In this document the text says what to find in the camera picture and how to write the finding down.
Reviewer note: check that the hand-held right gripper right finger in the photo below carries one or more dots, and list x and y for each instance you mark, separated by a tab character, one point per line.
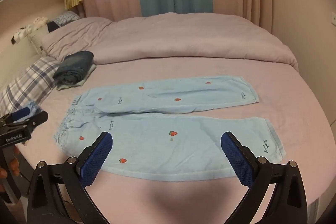
236	158

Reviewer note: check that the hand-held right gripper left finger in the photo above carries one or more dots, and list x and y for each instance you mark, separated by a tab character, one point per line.
97	158

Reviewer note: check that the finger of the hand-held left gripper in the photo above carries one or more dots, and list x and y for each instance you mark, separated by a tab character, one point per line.
36	120
22	113

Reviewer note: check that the light blue strawberry pants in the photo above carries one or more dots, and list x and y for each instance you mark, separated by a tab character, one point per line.
157	140

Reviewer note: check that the person's left hand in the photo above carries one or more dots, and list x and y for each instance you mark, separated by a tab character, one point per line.
14	163

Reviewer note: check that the small light blue cloth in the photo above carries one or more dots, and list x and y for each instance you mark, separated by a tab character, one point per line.
34	107

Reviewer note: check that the plaid pillow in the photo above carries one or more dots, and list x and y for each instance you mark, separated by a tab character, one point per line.
31	79

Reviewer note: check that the folded dark blue jeans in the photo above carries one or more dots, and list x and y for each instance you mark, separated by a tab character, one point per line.
73	66

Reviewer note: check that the folded light green cloth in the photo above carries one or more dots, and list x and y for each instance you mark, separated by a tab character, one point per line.
88	73

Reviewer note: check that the white plush toy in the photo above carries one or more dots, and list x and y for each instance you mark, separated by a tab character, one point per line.
23	33

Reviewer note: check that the dark navy object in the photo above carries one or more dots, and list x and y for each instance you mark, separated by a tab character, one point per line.
52	26

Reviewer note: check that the pink duvet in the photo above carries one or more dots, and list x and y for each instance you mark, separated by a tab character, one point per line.
183	37

